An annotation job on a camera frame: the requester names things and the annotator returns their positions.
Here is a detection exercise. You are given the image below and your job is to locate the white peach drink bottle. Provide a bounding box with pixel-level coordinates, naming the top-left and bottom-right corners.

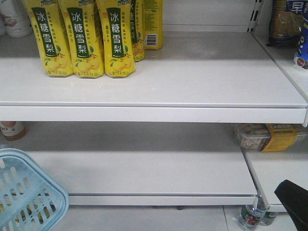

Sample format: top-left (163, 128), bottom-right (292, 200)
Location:
top-left (0, 0), bottom-right (33, 38)

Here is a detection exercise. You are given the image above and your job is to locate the blue white snack bag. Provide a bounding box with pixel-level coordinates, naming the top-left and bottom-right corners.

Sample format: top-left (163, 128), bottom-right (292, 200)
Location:
top-left (293, 19), bottom-right (308, 73)

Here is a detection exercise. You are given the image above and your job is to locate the brown biscuit package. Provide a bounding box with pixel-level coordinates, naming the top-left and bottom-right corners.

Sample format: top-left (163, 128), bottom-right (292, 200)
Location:
top-left (268, 0), bottom-right (308, 47)

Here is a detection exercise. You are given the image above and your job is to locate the yellow pear drink bottle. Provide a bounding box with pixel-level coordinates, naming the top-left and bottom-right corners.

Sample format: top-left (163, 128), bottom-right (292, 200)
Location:
top-left (23, 0), bottom-right (74, 77)
top-left (58, 0), bottom-right (104, 79)
top-left (130, 0), bottom-right (145, 62)
top-left (96, 0), bottom-right (136, 78)
top-left (144, 0), bottom-right (163, 50)

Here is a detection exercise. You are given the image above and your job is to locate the white store shelf unit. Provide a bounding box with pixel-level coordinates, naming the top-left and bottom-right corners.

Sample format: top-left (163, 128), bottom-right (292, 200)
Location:
top-left (0, 0), bottom-right (308, 231)

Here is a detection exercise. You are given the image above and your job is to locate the clear water bottle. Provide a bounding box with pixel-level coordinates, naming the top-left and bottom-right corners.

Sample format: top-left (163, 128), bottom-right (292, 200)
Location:
top-left (238, 205), bottom-right (266, 231)

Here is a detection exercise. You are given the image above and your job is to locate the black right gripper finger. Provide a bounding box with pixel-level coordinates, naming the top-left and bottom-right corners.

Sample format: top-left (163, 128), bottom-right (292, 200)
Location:
top-left (274, 180), bottom-right (308, 231)

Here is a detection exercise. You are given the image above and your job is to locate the orange C100 juice bottle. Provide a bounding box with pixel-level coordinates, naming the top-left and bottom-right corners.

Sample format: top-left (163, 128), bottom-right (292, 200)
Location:
top-left (0, 121), bottom-right (26, 141)

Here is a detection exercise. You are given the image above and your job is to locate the light blue plastic basket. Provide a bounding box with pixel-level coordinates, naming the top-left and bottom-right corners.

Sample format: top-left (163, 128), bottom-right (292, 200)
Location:
top-left (0, 148), bottom-right (69, 231)

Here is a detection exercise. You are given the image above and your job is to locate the boxed cookies yellow label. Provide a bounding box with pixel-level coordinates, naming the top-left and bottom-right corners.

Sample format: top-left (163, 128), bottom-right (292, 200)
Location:
top-left (233, 123), bottom-right (308, 152)

